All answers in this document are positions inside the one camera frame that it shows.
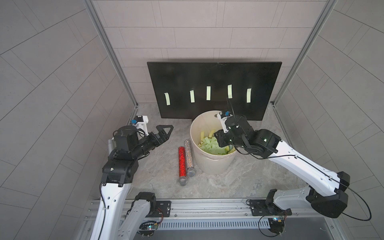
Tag green sticky note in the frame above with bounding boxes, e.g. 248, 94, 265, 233
246, 88, 252, 103
206, 86, 211, 101
190, 90, 195, 103
227, 85, 233, 99
164, 93, 171, 106

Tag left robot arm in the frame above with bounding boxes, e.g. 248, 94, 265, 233
91, 125, 174, 240

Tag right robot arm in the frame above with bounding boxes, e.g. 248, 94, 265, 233
214, 111, 350, 219

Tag discarded sticky notes pile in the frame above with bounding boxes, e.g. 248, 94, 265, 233
198, 130, 235, 156

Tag black flat monitor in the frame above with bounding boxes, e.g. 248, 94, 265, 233
147, 62, 282, 121

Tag cream waste bin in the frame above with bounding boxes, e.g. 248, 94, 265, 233
190, 111, 239, 175

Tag silver glitter tube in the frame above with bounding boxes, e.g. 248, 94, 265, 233
185, 140, 196, 178

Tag red glitter tube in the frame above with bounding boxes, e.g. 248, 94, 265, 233
179, 147, 188, 186

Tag left circuit board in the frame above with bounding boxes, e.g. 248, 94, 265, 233
137, 221, 159, 237

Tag circuit board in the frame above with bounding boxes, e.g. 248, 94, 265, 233
268, 218, 286, 236
137, 221, 159, 237

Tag right circuit board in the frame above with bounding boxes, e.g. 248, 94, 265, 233
268, 218, 286, 236

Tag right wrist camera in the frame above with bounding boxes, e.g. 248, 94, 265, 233
216, 110, 232, 134

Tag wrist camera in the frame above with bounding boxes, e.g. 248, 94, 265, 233
131, 116, 149, 136
216, 110, 232, 134

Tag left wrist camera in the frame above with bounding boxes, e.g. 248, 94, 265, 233
131, 116, 149, 136

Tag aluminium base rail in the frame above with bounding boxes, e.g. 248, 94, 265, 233
85, 199, 331, 231

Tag left aluminium frame post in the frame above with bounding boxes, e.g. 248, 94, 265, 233
84, 0, 139, 110

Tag aluminium frame post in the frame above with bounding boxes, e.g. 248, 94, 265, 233
272, 0, 338, 108
84, 0, 139, 110

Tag right aluminium frame post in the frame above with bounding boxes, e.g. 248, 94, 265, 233
272, 0, 338, 108

